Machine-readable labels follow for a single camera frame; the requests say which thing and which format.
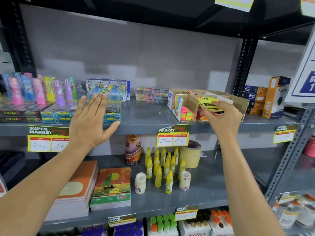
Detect person's left hand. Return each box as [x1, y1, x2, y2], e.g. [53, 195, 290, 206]
[68, 93, 121, 152]

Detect person's right hand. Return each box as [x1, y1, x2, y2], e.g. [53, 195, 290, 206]
[201, 101, 243, 138]

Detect yellow sticky note packet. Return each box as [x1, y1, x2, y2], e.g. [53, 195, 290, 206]
[195, 96, 225, 114]

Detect person's left forearm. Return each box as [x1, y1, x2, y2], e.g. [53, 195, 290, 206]
[0, 141, 99, 236]

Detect person's right forearm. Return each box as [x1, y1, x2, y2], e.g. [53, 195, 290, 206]
[215, 131, 288, 236]

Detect neon sticky note pads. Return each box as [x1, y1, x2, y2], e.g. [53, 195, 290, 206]
[181, 107, 198, 121]

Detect colourful crayon box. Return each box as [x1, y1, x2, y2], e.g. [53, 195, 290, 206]
[86, 79, 128, 101]

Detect cardboard display box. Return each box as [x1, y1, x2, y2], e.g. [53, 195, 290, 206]
[168, 89, 250, 122]

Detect stack of teal blue boxes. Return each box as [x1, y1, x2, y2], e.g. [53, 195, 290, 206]
[40, 104, 121, 125]

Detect brown spray can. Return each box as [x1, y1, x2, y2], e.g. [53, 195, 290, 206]
[125, 135, 142, 166]

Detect grey metal shelf rack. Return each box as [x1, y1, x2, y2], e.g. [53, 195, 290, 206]
[0, 0, 315, 236]

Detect green yellow price tag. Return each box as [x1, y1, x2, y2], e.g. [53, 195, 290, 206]
[278, 192, 301, 205]
[273, 124, 299, 144]
[175, 206, 199, 221]
[27, 125, 71, 152]
[157, 124, 190, 147]
[107, 213, 136, 228]

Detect stack of masking tape rolls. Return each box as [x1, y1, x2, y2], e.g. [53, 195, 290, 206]
[179, 140, 202, 169]

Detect row of colourful lighters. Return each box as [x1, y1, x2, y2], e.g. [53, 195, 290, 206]
[0, 72, 77, 106]

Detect stack of dark blue boxes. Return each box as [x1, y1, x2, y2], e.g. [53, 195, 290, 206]
[242, 85, 269, 115]

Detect stack of pastel chalk boxes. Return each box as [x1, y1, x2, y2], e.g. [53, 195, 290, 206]
[136, 87, 169, 104]

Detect stack of green notebooks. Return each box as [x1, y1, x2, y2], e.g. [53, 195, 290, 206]
[90, 167, 131, 211]

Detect white glue jar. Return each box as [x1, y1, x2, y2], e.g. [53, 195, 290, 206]
[135, 172, 147, 195]
[179, 170, 191, 192]

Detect group of yellow glue bottles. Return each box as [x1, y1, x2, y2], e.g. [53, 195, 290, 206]
[145, 147, 187, 194]

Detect tall orange and white box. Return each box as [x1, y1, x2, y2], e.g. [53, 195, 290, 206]
[262, 76, 291, 120]

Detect stack of orange notebooks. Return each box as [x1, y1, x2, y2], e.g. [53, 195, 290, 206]
[44, 160, 99, 222]

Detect perforated grey metal rack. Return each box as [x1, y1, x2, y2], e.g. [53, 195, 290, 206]
[264, 103, 315, 236]

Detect black bags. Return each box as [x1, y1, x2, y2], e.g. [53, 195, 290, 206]
[0, 151, 27, 190]

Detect white and blue sign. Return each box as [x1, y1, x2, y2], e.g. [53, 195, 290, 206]
[284, 28, 315, 104]

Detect purple capped bottles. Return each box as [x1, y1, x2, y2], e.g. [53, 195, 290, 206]
[81, 221, 144, 236]

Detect box of green capped bottles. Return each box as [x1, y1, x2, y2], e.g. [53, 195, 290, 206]
[147, 214, 179, 236]

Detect pink tape roll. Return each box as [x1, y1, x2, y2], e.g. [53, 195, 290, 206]
[302, 136, 315, 158]

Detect red packet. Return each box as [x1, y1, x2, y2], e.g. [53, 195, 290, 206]
[0, 174, 8, 197]

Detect box of orange capped bottles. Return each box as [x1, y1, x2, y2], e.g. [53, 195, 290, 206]
[209, 209, 235, 236]

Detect box of black capped bottles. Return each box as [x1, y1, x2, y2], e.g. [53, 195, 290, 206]
[178, 209, 212, 236]

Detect yellow bordered price tag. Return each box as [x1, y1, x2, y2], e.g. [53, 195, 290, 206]
[300, 0, 315, 14]
[214, 0, 255, 13]

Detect clear stationery packets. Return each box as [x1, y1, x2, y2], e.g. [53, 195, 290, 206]
[271, 194, 315, 230]

